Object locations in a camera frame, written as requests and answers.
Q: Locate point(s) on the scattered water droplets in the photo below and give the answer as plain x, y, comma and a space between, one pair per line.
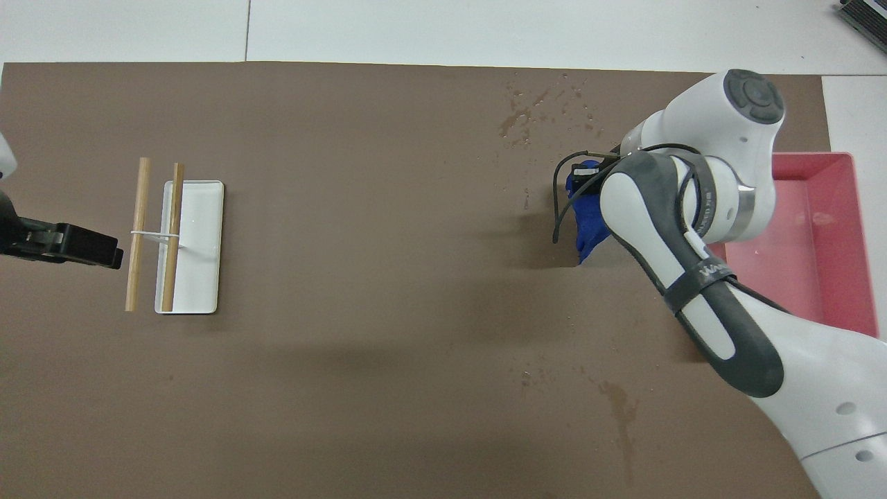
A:
516, 125

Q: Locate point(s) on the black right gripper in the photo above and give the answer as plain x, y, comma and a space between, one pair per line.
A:
589, 171

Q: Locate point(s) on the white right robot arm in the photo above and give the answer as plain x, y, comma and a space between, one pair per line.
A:
721, 173

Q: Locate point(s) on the brown table mat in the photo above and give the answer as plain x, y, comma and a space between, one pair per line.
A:
346, 277

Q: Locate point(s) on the blue towel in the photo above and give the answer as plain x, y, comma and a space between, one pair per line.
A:
589, 215

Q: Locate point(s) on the darker wooden rack rod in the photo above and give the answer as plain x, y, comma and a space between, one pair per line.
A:
171, 270

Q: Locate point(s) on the light wooden rack rod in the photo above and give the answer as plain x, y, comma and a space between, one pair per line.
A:
136, 270

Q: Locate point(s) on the pink plastic bin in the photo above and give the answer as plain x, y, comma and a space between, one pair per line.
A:
824, 263

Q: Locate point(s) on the white towel rack base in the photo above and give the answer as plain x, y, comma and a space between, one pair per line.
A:
201, 277

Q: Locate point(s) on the dark ribbed device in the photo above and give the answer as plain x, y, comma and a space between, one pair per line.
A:
866, 17

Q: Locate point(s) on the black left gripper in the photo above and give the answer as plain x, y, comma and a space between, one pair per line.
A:
38, 239

